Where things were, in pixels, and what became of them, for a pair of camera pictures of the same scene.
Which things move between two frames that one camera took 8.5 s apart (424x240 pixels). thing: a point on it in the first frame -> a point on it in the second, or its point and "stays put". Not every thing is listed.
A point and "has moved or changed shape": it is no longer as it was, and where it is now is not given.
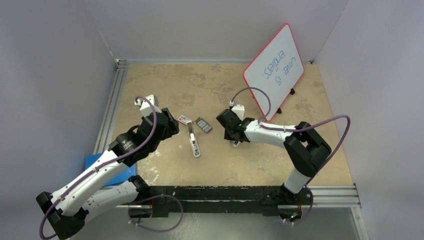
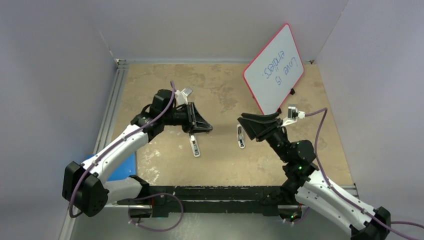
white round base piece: x=240 y=109 -> x=293 y=114
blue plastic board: x=124 y=175 stays put
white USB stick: x=193 y=143 stays put
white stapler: x=235 y=143 has moved or changed shape
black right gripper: x=227 y=136 -> x=260 y=127
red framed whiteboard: x=277 y=67 stays put
